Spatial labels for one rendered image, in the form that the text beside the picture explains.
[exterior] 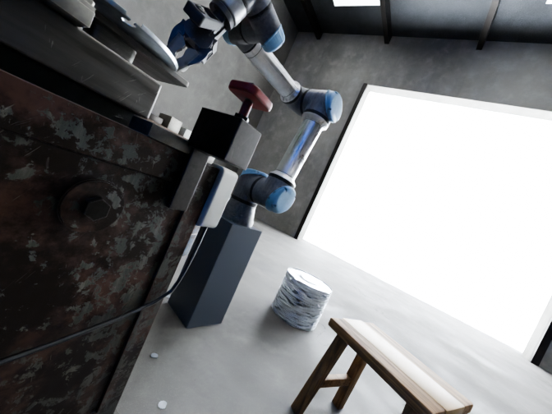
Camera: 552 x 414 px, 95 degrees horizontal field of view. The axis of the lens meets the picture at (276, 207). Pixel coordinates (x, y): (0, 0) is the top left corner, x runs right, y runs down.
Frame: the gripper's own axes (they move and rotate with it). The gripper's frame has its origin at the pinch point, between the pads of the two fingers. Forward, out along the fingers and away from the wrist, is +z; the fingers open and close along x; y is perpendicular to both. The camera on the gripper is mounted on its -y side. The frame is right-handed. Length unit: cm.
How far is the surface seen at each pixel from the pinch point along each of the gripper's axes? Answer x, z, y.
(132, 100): -7.7, 11.7, -26.0
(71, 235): -15.1, 31.2, -30.0
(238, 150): -23.8, 6.3, -28.7
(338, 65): -82, -327, 439
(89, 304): -23, 41, -26
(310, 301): -111, 28, 47
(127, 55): 3.2, 5.7, -9.9
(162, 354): -52, 66, 9
